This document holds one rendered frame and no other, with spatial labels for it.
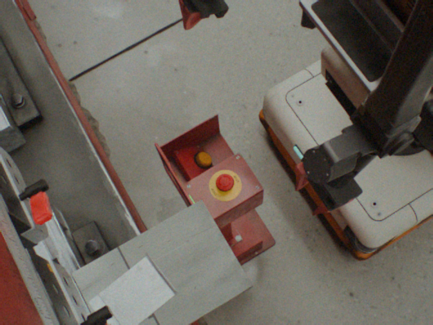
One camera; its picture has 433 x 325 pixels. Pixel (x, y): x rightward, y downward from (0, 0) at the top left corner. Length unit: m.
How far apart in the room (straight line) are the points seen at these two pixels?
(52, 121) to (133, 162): 0.90
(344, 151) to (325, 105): 1.07
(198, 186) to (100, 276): 0.35
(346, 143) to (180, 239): 0.35
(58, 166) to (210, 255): 0.41
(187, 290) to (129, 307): 0.10
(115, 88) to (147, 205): 0.49
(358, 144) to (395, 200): 0.99
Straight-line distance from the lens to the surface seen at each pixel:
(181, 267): 1.06
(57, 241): 1.14
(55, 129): 1.32
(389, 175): 1.90
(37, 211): 0.80
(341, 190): 1.01
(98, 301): 1.07
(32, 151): 1.32
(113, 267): 1.08
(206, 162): 1.39
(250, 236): 1.96
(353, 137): 0.91
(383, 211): 1.86
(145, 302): 1.05
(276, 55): 2.34
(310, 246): 2.09
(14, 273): 0.66
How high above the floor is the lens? 2.04
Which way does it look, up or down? 70 degrees down
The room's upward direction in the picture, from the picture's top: 8 degrees counter-clockwise
